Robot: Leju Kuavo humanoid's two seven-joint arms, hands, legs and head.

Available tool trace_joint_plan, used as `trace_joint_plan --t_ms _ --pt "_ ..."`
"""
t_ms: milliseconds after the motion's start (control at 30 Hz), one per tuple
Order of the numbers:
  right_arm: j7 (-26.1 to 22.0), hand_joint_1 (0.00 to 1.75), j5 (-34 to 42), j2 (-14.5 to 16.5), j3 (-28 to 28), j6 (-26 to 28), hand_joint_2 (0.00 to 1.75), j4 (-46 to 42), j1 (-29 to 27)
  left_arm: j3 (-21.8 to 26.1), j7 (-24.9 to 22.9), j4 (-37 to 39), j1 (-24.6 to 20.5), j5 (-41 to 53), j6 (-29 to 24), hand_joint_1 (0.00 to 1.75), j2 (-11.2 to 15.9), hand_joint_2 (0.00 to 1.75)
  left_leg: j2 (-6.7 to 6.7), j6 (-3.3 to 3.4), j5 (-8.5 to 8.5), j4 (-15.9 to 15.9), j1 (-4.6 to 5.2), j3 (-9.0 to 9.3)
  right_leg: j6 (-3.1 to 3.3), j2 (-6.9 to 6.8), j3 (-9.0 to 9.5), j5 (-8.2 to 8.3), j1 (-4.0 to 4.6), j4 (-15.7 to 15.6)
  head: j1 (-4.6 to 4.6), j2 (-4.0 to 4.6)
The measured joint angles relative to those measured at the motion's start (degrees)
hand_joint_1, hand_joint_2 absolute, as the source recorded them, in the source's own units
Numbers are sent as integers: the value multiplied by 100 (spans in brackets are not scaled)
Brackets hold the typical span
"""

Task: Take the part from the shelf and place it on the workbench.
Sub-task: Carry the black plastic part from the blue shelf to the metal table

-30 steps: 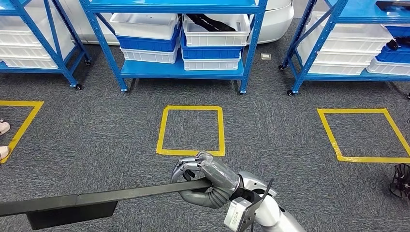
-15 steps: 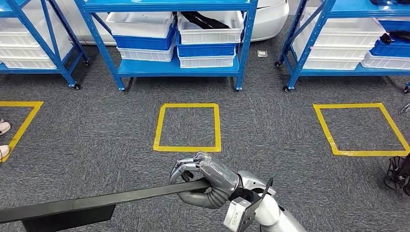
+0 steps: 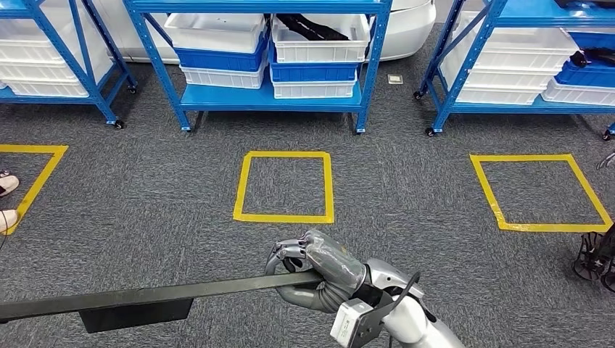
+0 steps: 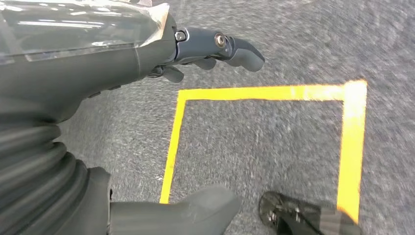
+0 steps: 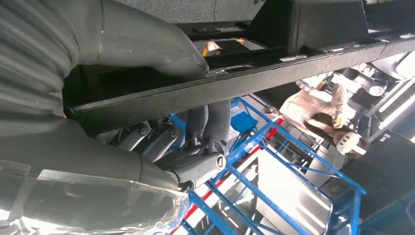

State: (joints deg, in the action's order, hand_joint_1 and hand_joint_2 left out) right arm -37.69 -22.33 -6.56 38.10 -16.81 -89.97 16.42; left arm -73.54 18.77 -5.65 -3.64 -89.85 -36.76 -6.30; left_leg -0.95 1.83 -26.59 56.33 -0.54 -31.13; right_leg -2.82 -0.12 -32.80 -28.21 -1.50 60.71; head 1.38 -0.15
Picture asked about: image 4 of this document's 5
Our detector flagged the yellow floor tape square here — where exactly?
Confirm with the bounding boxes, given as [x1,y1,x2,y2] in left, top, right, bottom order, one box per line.
[159,79,369,224]

